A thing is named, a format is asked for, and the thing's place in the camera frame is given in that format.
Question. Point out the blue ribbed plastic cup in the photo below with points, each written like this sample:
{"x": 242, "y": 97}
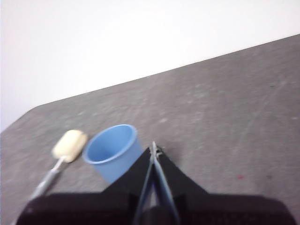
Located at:
{"x": 117, "y": 168}

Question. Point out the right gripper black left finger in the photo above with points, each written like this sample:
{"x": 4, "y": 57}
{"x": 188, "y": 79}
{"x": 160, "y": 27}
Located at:
{"x": 93, "y": 208}

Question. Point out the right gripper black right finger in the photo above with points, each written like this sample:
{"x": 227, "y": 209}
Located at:
{"x": 222, "y": 208}

